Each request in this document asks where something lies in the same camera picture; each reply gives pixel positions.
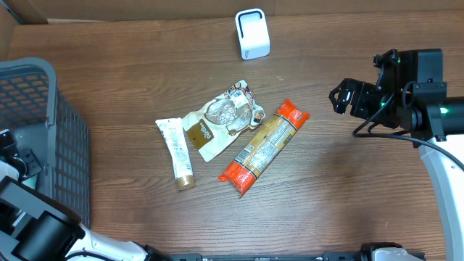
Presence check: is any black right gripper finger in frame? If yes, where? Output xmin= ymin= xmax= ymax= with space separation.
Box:
xmin=330 ymin=78 xmax=357 ymax=95
xmin=328 ymin=90 xmax=344 ymax=115

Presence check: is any orange spaghetti package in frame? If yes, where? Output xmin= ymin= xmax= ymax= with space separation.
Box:
xmin=218 ymin=99 xmax=310 ymax=196

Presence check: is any white shampoo tube gold cap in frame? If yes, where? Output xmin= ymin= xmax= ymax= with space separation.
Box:
xmin=155 ymin=117 xmax=196 ymax=191

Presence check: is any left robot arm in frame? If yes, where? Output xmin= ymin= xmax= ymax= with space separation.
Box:
xmin=1 ymin=130 xmax=170 ymax=261

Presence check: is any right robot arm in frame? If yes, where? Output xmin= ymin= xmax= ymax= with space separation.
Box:
xmin=328 ymin=49 xmax=463 ymax=260

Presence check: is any white barcode scanner stand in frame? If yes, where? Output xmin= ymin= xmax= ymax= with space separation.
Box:
xmin=235 ymin=8 xmax=270 ymax=60

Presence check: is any beige cookie pouch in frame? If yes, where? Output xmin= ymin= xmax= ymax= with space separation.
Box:
xmin=182 ymin=80 xmax=265 ymax=162

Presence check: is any grey plastic shopping basket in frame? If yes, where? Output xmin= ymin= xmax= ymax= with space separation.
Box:
xmin=1 ymin=57 xmax=92 ymax=228

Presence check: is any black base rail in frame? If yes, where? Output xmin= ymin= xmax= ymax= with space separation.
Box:
xmin=170 ymin=252 xmax=373 ymax=261

